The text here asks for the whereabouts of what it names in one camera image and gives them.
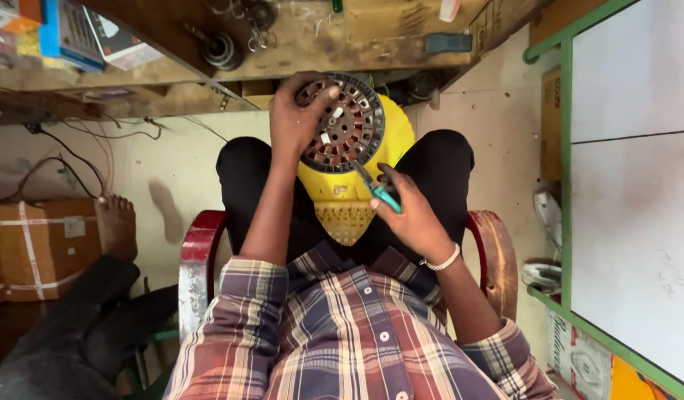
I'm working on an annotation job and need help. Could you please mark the person's right hand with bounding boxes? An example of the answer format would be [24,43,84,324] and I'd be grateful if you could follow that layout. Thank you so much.
[369,162,458,265]

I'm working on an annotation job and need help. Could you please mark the person's left hand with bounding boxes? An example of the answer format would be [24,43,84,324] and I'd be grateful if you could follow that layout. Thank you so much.
[269,70,343,163]

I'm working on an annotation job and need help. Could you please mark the teal-handled pliers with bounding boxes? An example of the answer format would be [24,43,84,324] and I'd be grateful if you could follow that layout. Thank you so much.
[350,159,403,215]

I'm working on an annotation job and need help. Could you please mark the round copper-wound motor stator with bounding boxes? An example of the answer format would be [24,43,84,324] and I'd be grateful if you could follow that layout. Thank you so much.
[294,71,386,174]

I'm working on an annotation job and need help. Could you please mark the black trousers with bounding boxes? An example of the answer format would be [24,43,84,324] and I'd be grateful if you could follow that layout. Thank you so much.
[216,129,476,267]

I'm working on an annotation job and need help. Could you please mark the yellow plastic stool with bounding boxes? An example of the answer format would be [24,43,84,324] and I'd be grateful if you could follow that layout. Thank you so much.
[296,93,416,247]

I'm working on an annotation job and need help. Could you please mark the wooden workbench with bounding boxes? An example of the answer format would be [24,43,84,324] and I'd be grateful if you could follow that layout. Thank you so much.
[0,0,545,126]

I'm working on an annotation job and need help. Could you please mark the black round pulley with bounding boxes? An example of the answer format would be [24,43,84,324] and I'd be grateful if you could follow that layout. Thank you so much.
[201,31,245,72]

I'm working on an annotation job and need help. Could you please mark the plaid shirt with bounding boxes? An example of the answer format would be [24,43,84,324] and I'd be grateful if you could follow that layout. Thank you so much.
[163,240,559,400]

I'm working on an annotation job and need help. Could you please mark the black round motor part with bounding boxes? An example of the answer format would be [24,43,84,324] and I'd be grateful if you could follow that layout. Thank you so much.
[404,69,441,105]

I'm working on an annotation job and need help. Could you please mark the brown cardboard sheet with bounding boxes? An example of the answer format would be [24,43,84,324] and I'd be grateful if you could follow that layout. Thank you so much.
[540,66,564,182]

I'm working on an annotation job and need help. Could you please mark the red plastic chair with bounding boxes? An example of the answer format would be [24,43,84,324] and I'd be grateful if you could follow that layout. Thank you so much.
[177,209,519,341]

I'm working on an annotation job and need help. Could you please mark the white product box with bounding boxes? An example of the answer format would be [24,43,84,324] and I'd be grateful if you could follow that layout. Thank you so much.
[85,7,165,72]

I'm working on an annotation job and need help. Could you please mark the white plastic piece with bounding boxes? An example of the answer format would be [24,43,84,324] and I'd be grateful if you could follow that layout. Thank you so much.
[438,0,463,23]

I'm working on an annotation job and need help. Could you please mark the white printed carton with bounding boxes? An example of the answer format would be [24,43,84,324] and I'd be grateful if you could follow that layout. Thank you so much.
[546,310,616,400]

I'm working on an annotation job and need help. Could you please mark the green-framed white cabinet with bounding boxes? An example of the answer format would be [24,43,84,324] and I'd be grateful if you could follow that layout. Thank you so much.
[522,0,684,400]

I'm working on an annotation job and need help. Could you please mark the blue product box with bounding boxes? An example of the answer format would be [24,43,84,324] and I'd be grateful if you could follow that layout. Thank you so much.
[39,0,107,73]

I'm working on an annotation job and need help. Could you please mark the yellow orange packet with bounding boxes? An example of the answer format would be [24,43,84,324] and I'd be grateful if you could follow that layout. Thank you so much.
[611,354,678,400]

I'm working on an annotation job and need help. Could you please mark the taped cardboard box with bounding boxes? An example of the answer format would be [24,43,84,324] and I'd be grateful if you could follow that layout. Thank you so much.
[0,198,104,310]

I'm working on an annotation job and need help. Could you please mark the silver wrist bracelet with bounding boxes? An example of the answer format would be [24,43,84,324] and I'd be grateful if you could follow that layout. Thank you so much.
[419,242,463,272]

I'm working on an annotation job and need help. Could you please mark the metal wire hooks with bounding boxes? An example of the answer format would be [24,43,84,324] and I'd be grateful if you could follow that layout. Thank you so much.
[246,21,279,54]

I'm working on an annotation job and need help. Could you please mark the tangle of loose wires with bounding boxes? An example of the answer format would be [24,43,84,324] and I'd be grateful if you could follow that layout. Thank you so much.
[0,108,231,207]

